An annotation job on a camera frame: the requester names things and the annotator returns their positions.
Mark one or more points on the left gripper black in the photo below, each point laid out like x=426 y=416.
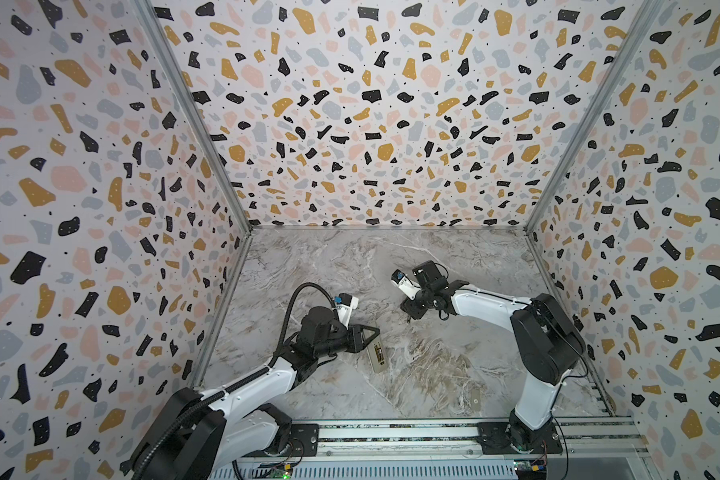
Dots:
x=354 y=340

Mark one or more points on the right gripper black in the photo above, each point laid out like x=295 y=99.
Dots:
x=419 y=297

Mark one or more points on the white remote control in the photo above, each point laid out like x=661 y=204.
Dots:
x=377 y=356

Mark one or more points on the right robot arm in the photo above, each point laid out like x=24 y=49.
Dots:
x=549 y=344

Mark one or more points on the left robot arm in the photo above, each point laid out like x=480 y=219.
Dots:
x=197 y=432

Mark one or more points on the remote battery cover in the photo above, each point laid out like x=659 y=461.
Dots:
x=473 y=400

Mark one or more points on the right electronics board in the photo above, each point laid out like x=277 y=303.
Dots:
x=536 y=469

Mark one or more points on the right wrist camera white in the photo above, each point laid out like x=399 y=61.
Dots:
x=409 y=288

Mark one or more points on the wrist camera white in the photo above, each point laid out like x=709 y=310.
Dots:
x=345 y=305
x=409 y=288

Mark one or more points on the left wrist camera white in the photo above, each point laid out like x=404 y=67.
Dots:
x=345 y=305

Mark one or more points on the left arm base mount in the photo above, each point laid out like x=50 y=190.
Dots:
x=299 y=440

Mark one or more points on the electronics board with wires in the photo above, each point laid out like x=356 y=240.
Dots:
x=281 y=470

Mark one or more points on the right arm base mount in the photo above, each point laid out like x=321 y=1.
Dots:
x=514 y=437

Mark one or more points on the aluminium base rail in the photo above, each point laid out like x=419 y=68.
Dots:
x=593 y=448

